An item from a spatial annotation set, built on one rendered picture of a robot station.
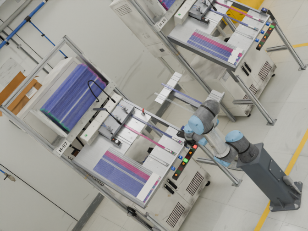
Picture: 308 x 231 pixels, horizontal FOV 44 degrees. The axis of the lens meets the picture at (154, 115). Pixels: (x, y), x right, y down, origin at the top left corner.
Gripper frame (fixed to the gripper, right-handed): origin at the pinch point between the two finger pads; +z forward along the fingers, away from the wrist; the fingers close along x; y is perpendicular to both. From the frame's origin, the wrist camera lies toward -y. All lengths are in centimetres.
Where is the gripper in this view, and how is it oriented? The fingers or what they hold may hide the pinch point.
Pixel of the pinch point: (187, 145)
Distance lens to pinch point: 303.8
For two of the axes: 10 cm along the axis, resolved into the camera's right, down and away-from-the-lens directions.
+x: 5.5, -7.6, 3.4
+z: 1.0, 4.7, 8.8
